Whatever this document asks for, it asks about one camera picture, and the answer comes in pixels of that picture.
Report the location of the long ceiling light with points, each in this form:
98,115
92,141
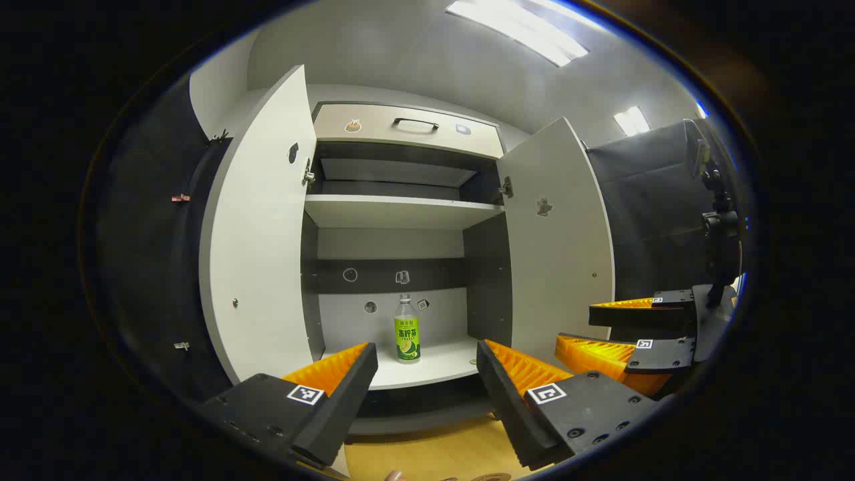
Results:
521,30

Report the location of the black clip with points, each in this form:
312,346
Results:
219,136

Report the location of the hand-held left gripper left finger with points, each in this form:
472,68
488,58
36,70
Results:
347,401

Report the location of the black backdrop cloth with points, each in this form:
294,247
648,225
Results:
654,200
147,267

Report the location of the grey cabinet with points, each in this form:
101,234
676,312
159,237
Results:
387,314

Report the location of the white cabinet shelf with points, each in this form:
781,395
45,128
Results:
394,210

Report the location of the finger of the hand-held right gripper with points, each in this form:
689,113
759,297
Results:
658,355
634,318

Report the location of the small ceiling light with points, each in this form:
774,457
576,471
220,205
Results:
701,109
632,121

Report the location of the grey cabinet drawer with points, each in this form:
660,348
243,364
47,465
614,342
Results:
374,127

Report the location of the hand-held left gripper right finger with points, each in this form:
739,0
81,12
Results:
507,407

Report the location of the clear bottle green label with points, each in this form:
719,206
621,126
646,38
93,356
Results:
407,334

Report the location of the metal door hinge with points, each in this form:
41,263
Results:
505,188
308,175

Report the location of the grey cabinet door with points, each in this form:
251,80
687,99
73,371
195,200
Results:
554,267
260,234

